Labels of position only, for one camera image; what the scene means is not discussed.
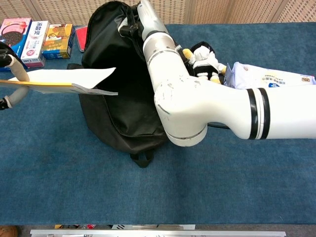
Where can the black white penguin plush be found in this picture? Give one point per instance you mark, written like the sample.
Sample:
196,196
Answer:
205,64

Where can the black fabric backpack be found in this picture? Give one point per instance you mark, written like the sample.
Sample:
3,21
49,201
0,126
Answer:
118,116

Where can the yellow and blue carton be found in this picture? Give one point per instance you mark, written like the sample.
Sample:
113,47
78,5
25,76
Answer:
56,42

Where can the blue cookie box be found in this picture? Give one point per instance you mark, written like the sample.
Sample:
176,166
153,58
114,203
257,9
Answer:
14,32

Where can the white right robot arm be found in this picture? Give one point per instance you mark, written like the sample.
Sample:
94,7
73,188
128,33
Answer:
197,106

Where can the aluminium profile rail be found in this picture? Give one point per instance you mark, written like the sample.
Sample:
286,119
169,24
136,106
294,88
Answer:
158,233

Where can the beige woven folding screen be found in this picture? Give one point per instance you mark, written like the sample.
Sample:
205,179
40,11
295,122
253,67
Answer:
222,10

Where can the white and yellow book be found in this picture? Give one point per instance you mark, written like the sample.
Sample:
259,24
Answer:
74,76

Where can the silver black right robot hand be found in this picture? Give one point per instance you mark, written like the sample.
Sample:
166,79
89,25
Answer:
153,22

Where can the white wet wipes pack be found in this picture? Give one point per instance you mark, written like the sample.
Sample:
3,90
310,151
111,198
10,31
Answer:
249,79

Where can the white pink toothpaste box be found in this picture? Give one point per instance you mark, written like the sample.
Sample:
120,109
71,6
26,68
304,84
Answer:
34,44

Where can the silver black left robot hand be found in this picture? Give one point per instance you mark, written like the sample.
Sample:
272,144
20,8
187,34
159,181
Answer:
18,69

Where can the red stamp pad case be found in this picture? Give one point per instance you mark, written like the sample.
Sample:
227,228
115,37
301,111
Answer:
81,37

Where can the blue table cloth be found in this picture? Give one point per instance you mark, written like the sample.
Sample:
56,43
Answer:
172,185

